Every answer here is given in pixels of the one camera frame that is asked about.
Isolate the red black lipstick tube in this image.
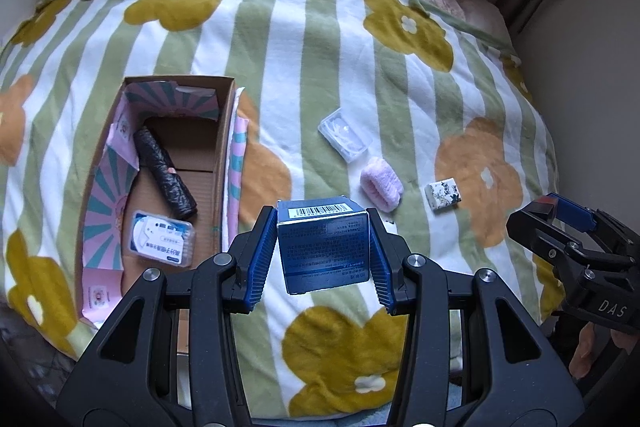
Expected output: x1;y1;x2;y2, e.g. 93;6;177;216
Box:
527;196;558;221

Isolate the small white floral box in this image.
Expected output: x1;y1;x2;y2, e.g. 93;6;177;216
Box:
425;178;461;211

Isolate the open cardboard box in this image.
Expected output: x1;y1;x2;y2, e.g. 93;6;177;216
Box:
76;76;239;326

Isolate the black bag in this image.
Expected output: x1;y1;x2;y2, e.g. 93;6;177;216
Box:
134;126;198;220

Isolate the dental floss labelled box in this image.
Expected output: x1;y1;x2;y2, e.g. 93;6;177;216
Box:
127;210;196;268

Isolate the floral striped blanket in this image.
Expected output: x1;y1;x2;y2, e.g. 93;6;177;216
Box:
1;0;564;403

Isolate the clear floss pick box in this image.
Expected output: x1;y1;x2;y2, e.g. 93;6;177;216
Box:
318;107;372;164

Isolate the blue small carton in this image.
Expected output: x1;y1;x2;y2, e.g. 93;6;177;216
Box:
277;196;370;295

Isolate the person's right hand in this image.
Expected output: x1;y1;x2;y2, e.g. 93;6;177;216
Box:
568;322;639;379

